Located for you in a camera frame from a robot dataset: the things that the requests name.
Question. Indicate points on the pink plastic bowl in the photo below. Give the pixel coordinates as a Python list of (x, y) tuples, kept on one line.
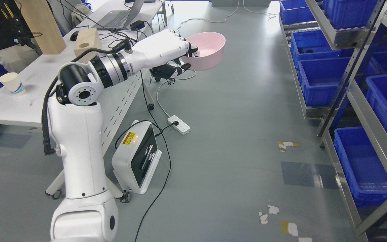
[(211, 48)]

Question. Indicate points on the steel rack with crates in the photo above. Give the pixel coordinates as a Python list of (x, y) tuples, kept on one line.
[(350, 107)]

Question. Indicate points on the black power adapter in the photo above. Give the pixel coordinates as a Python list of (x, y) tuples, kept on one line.
[(137, 25)]

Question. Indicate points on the person in black jacket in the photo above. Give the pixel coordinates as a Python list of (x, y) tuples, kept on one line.
[(18, 49)]

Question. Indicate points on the black computer mouse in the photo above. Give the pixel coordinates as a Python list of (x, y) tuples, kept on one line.
[(74, 36)]

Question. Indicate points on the white folding desk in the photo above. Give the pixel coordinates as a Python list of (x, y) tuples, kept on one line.
[(25, 110)]

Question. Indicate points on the blue crate upper shelf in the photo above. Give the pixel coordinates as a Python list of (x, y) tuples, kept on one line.
[(345, 14)]

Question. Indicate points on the white power strip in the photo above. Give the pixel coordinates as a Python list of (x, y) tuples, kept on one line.
[(178, 124)]

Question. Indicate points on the grey laptop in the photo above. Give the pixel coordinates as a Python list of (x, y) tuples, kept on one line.
[(119, 19)]

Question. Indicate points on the blue crate rack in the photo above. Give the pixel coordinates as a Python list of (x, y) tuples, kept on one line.
[(313, 45), (320, 78)]

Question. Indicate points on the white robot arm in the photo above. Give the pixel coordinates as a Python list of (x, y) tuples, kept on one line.
[(72, 122)]

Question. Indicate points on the wooden block with hole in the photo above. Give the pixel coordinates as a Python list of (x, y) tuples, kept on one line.
[(87, 39)]

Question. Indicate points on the paper cup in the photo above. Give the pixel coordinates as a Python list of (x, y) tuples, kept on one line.
[(13, 84)]

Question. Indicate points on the blue crate rack middle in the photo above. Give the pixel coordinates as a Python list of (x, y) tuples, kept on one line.
[(320, 78)]

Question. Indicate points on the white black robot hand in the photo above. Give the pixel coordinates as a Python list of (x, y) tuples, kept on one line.
[(154, 52)]

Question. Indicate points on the blue crate lower near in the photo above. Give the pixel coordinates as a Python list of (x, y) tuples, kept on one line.
[(363, 170)]

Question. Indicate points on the tall wooden board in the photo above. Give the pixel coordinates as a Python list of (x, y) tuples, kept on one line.
[(39, 18)]

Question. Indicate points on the white power station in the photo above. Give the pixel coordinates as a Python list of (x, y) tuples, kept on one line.
[(136, 157)]

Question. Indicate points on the blue crate rack far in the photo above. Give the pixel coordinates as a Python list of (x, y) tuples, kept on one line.
[(313, 45)]

